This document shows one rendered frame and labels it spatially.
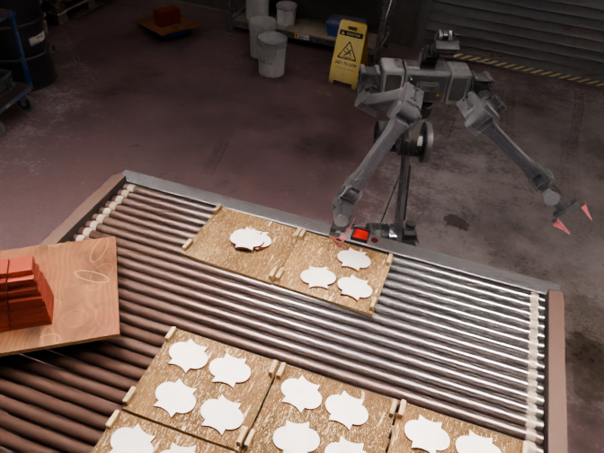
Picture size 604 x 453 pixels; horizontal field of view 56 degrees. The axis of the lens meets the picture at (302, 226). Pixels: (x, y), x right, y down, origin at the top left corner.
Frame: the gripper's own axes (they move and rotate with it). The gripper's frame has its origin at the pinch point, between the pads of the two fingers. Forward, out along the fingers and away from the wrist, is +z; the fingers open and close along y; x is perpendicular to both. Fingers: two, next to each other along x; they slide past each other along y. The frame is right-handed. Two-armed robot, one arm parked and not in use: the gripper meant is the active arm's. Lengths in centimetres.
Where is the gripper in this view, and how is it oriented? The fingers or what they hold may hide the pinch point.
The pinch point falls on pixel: (342, 238)
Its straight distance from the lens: 238.2
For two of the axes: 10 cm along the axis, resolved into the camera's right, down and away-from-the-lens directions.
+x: 9.2, 1.4, -3.6
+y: -3.6, 6.3, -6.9
